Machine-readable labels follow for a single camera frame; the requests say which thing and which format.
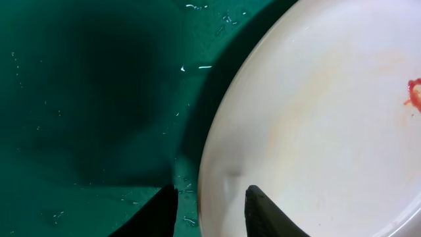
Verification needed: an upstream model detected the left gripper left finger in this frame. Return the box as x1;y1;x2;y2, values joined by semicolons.
109;184;178;237

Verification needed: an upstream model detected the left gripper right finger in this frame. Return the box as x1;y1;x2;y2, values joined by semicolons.
244;185;310;237

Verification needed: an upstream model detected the pinkish white plate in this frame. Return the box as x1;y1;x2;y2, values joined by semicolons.
197;0;420;236

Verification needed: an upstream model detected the teal plastic tray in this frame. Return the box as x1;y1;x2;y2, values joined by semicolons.
1;0;292;236

